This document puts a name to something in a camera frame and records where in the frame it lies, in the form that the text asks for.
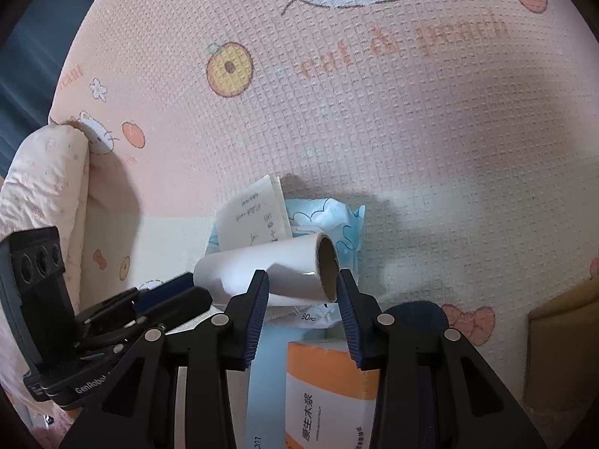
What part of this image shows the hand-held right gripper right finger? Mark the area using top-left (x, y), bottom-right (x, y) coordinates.
top-left (336, 268), bottom-right (548, 449)

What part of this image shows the blue printed plastic packet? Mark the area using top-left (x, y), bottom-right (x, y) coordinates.
top-left (208, 198), bottom-right (367, 333)

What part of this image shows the brown cardboard box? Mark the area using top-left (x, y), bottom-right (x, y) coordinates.
top-left (523, 257), bottom-right (599, 412)

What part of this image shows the pink cartoon printed mat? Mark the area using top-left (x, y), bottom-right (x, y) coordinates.
top-left (47, 0), bottom-right (599, 449)

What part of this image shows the pink quilted pillow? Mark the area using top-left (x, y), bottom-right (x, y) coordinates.
top-left (0, 126), bottom-right (92, 431)

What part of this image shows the orange and white tissue pack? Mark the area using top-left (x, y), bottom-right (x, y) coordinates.
top-left (285, 338), bottom-right (381, 449)

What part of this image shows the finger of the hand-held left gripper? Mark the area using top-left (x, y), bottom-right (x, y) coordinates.
top-left (76, 272), bottom-right (196, 334)
top-left (92, 287), bottom-right (215, 345)

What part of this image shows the white tissue packet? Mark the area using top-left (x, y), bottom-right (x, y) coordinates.
top-left (215, 174), bottom-right (294, 252)

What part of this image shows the light blue flat case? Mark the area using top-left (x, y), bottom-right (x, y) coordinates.
top-left (247, 330), bottom-right (291, 449)

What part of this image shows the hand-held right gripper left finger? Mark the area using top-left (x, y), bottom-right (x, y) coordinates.
top-left (58, 269), bottom-right (271, 449)

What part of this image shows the white paper roll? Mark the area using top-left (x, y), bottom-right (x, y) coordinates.
top-left (193, 233), bottom-right (341, 304)

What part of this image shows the navy oval slipper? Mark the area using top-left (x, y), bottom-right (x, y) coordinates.
top-left (381, 302), bottom-right (452, 449)

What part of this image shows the dark blue curtain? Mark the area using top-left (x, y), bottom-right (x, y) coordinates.
top-left (0, 0), bottom-right (118, 178)

